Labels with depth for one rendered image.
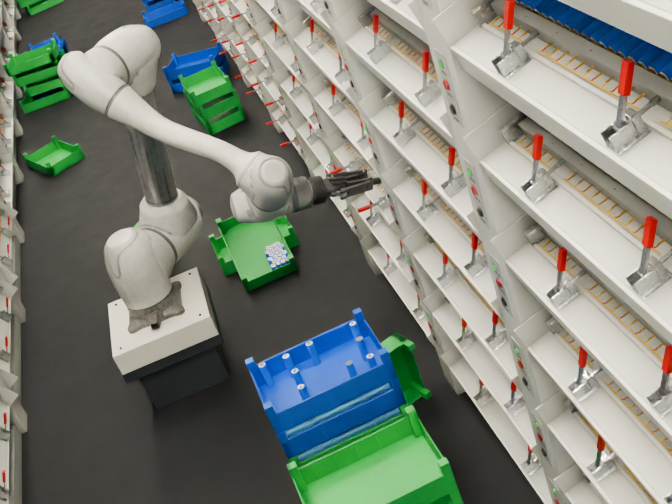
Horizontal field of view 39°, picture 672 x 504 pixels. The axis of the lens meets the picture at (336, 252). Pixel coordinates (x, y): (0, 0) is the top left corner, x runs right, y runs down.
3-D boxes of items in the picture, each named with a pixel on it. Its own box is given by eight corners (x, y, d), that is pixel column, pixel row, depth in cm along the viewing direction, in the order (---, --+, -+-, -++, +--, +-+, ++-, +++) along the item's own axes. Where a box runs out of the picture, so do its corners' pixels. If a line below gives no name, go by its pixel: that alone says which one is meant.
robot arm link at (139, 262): (114, 309, 288) (82, 252, 277) (146, 273, 301) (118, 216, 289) (154, 312, 280) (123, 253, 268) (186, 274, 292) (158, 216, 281)
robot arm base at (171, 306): (129, 342, 281) (121, 328, 278) (128, 303, 300) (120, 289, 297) (186, 320, 282) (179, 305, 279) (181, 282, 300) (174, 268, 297)
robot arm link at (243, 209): (291, 220, 253) (297, 206, 240) (235, 233, 249) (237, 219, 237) (281, 183, 255) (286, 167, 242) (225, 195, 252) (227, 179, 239)
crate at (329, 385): (276, 435, 209) (264, 409, 204) (255, 384, 226) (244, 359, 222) (398, 378, 212) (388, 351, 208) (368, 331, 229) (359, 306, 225)
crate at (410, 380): (332, 446, 258) (349, 460, 252) (310, 394, 248) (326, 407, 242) (414, 384, 269) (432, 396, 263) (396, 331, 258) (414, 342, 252)
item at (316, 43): (366, 119, 224) (334, 76, 217) (301, 50, 275) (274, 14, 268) (434, 65, 223) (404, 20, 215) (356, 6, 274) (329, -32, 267)
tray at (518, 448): (566, 532, 205) (538, 500, 198) (456, 376, 257) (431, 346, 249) (641, 476, 204) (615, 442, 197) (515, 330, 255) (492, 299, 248)
